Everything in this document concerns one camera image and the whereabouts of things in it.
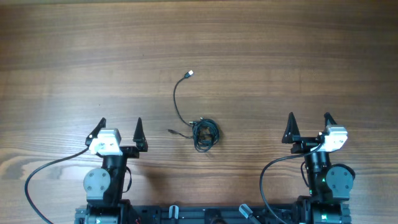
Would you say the camera black cable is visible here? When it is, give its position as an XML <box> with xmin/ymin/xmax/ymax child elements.
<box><xmin>24</xmin><ymin>146</ymin><xmax>91</xmax><ymax>224</ymax></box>
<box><xmin>259</xmin><ymin>142</ymin><xmax>325</xmax><ymax>224</ymax></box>

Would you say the left camera black cable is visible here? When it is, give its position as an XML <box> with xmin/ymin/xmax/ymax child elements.
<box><xmin>24</xmin><ymin>146</ymin><xmax>91</xmax><ymax>224</ymax></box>

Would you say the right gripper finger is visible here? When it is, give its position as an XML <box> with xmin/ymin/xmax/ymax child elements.
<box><xmin>324</xmin><ymin>112</ymin><xmax>337</xmax><ymax>126</ymax></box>
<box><xmin>282</xmin><ymin>112</ymin><xmax>301</xmax><ymax>144</ymax></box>

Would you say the long black USB cable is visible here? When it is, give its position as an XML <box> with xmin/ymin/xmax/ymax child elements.
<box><xmin>172</xmin><ymin>70</ymin><xmax>220</xmax><ymax>153</ymax></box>

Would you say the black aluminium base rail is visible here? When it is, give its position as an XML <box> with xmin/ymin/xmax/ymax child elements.
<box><xmin>74</xmin><ymin>204</ymin><xmax>352</xmax><ymax>224</ymax></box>

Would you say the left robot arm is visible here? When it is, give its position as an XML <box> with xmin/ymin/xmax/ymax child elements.
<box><xmin>74</xmin><ymin>118</ymin><xmax>148</xmax><ymax>224</ymax></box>

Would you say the right camera black cable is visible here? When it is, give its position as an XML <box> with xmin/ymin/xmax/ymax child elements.
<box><xmin>259</xmin><ymin>142</ymin><xmax>325</xmax><ymax>224</ymax></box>

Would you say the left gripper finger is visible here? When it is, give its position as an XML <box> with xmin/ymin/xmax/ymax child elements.
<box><xmin>85</xmin><ymin>118</ymin><xmax>106</xmax><ymax>146</ymax></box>
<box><xmin>132</xmin><ymin>118</ymin><xmax>148</xmax><ymax>152</ymax></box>

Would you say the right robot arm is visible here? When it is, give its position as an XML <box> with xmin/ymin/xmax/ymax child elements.
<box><xmin>282</xmin><ymin>113</ymin><xmax>355</xmax><ymax>223</ymax></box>

